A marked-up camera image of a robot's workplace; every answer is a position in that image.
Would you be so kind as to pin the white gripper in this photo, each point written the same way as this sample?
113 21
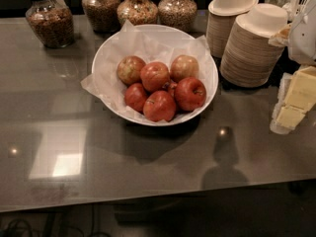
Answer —
303 44

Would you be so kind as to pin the yellowish apple back right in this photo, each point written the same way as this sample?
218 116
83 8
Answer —
183 66

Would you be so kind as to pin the yellowish apple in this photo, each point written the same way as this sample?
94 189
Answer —
129 69
183 66

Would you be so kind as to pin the white bowl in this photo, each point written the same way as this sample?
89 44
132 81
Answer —
154 75

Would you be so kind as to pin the yellowish apple back left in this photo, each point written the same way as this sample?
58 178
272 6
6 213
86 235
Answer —
129 69

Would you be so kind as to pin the glass cereal jar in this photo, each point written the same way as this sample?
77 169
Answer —
178 14
102 14
138 12
52 22

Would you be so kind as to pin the white paper liner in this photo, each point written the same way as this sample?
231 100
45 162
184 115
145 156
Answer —
151 43

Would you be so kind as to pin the glass cereal jar far left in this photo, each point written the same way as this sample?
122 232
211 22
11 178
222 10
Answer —
52 22

